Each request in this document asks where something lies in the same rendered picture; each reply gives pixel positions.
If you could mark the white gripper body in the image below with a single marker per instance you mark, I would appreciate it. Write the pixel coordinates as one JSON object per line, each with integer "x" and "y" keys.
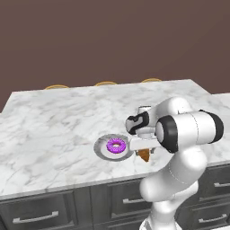
{"x": 143, "y": 144}

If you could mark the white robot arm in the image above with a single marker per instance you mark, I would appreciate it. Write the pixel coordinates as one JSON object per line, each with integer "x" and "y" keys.
{"x": 182, "y": 167}

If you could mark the brown pastry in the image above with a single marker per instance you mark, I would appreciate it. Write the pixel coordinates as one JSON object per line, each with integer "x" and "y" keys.
{"x": 144, "y": 154}

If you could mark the purple frosted donut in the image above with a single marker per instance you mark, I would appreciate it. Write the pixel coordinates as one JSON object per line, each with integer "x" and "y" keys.
{"x": 116, "y": 145}

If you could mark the grey round plate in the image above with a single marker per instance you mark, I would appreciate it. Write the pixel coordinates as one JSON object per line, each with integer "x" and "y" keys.
{"x": 101, "y": 148}

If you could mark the dark grey drawer front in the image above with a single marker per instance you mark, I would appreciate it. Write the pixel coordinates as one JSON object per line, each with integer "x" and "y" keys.
{"x": 36, "y": 206}
{"x": 214, "y": 211}
{"x": 119, "y": 194}
{"x": 217, "y": 176}
{"x": 122, "y": 223}

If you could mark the yellow wooden stool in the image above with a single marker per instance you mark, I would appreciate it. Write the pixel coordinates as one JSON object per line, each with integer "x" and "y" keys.
{"x": 56, "y": 86}
{"x": 151, "y": 80}
{"x": 105, "y": 83}

